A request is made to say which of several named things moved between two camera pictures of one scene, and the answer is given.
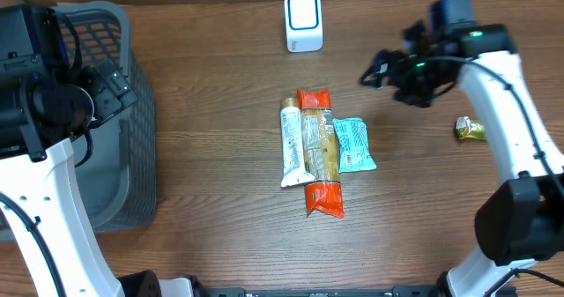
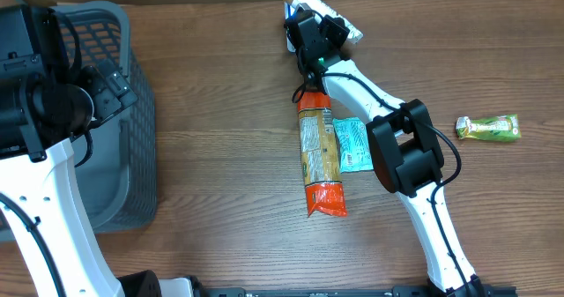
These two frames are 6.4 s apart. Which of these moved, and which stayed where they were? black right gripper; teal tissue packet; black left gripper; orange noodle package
Moved: black right gripper
Stayed: black left gripper; teal tissue packet; orange noodle package
